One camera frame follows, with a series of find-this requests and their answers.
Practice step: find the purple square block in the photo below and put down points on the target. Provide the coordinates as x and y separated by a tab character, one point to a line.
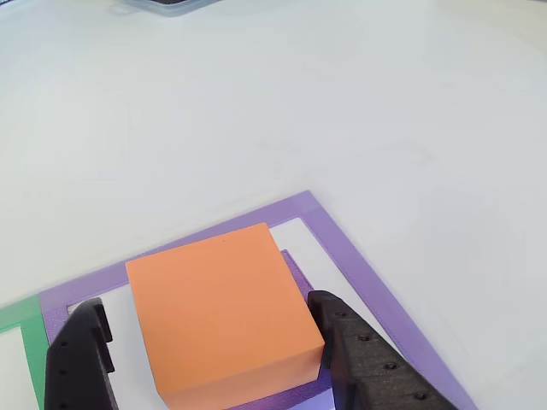
299	277

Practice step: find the orange square block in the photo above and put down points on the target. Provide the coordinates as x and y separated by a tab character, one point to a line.
222	307

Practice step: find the grey flat device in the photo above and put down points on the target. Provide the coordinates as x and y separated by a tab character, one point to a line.
171	5

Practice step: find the green square frame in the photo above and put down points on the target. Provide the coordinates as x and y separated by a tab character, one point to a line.
32	354

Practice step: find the purple square frame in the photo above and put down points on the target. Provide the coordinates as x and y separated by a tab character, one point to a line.
363	290

